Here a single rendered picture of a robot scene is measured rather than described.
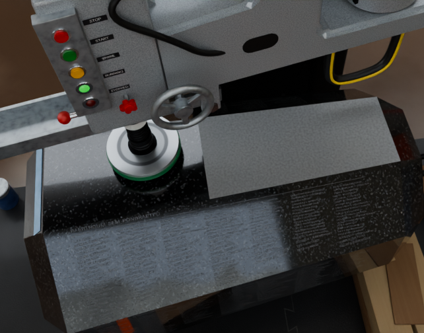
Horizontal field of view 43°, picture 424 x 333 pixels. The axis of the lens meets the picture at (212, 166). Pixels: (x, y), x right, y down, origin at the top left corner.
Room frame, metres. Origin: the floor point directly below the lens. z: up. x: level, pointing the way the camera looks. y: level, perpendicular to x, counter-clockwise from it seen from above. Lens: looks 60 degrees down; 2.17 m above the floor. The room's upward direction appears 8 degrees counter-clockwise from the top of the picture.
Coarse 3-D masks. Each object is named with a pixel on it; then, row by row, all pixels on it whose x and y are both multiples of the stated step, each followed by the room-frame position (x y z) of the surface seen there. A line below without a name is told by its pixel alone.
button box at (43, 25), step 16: (32, 16) 0.76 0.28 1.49; (48, 16) 0.75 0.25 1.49; (64, 16) 0.75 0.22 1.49; (48, 32) 0.74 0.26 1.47; (80, 32) 0.75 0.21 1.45; (48, 48) 0.74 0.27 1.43; (64, 48) 0.74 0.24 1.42; (80, 48) 0.74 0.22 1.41; (64, 64) 0.74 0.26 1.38; (80, 64) 0.74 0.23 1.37; (96, 64) 0.76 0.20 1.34; (64, 80) 0.74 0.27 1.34; (80, 80) 0.74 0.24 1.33; (96, 80) 0.75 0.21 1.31; (80, 96) 0.74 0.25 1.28; (96, 96) 0.74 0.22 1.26; (80, 112) 0.74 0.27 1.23
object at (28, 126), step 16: (48, 96) 0.90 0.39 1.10; (64, 96) 0.90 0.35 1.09; (192, 96) 0.84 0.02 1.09; (0, 112) 0.88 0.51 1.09; (16, 112) 0.88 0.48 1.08; (32, 112) 0.89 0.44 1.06; (48, 112) 0.89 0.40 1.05; (0, 128) 0.86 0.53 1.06; (16, 128) 0.85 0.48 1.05; (32, 128) 0.84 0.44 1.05; (48, 128) 0.84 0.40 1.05; (64, 128) 0.80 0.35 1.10; (80, 128) 0.80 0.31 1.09; (0, 144) 0.77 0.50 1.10; (16, 144) 0.77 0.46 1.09; (32, 144) 0.78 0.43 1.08; (48, 144) 0.78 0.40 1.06
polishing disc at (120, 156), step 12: (120, 132) 0.93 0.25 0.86; (156, 132) 0.91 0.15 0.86; (168, 132) 0.90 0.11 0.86; (108, 144) 0.89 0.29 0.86; (120, 144) 0.89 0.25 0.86; (168, 144) 0.86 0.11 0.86; (108, 156) 0.85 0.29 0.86; (120, 156) 0.85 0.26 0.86; (132, 156) 0.84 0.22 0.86; (144, 156) 0.83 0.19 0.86; (156, 156) 0.83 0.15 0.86; (168, 156) 0.82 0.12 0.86; (120, 168) 0.80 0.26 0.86; (132, 168) 0.80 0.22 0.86; (144, 168) 0.79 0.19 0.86; (156, 168) 0.79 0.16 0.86
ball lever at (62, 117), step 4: (60, 112) 0.79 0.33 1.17; (64, 112) 0.79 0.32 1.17; (68, 112) 0.79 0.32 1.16; (72, 112) 0.79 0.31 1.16; (60, 116) 0.78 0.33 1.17; (64, 116) 0.78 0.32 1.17; (68, 116) 0.78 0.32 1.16; (72, 116) 0.78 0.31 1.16; (76, 116) 0.78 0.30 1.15; (60, 120) 0.77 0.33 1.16; (64, 120) 0.77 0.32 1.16; (68, 120) 0.77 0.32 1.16
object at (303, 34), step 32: (160, 0) 0.89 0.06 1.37; (192, 0) 0.87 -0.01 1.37; (224, 0) 0.85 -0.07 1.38; (256, 0) 0.84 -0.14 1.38; (288, 0) 0.84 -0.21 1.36; (320, 0) 0.86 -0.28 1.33; (416, 0) 0.93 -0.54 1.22; (160, 32) 0.81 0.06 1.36; (192, 32) 0.81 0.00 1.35; (224, 32) 0.82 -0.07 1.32; (256, 32) 0.83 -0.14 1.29; (288, 32) 0.84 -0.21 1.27; (320, 32) 0.87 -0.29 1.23; (352, 32) 0.87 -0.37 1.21; (384, 32) 0.88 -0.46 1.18; (192, 64) 0.81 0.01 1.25; (224, 64) 0.82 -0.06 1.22; (256, 64) 0.83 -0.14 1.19; (288, 64) 0.84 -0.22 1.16
